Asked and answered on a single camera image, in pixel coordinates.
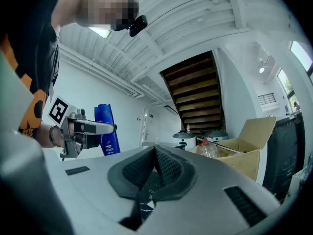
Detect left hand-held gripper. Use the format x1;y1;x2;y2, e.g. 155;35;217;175
47;95;118;159

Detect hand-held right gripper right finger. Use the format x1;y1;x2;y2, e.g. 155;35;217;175
151;145;199;202

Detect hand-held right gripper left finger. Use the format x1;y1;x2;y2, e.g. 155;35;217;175
107;145;159;200

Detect person's left forearm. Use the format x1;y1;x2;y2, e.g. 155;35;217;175
36;122;65;148

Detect white cooker appliance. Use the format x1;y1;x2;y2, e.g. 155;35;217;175
172;130;197;150

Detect large clear red-capped jug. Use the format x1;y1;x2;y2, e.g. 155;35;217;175
196;136;220;159

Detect white door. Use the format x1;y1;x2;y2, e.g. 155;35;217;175
138;108;159;147

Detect grey-lidded cooker appliance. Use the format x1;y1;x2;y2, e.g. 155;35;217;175
203;129;229;143

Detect thin metal rod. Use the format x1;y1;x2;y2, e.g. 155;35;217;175
195;136;245;154

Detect cardboard box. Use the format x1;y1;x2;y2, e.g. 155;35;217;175
187;116;277;182

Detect wooden staircase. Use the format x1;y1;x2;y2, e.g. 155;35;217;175
160;50;226;135

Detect person's black orange t-shirt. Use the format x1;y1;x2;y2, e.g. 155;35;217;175
0;0;61;138

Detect ceiling light panel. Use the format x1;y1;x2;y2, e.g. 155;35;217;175
88;27;111;39

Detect black cabinet appliance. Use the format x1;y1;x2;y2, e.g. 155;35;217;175
262;112;307;202

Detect person's head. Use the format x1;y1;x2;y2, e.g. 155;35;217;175
50;0;139;32

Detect tall window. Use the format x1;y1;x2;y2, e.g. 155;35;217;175
277;69;300;107

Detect skylight window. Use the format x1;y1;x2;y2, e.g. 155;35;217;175
290;40;313;72

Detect beaded bracelet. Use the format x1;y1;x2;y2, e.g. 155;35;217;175
48;125;62;148

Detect black wall lamp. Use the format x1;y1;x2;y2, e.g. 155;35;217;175
164;105;179;116

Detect black head camera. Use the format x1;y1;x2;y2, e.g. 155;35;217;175
128;15;149;37

